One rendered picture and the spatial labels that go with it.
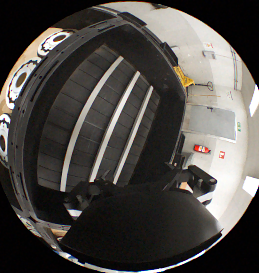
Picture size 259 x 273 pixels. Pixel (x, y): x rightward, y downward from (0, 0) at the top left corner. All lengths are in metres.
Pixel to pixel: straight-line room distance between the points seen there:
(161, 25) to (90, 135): 2.97
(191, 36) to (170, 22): 0.64
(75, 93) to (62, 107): 0.04
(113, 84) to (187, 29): 2.89
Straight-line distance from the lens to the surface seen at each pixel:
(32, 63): 0.21
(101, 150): 0.20
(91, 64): 0.23
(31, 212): 0.17
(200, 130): 3.09
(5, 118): 0.21
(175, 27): 2.97
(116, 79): 0.24
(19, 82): 0.22
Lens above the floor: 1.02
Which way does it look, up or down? 48 degrees down
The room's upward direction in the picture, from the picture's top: 106 degrees clockwise
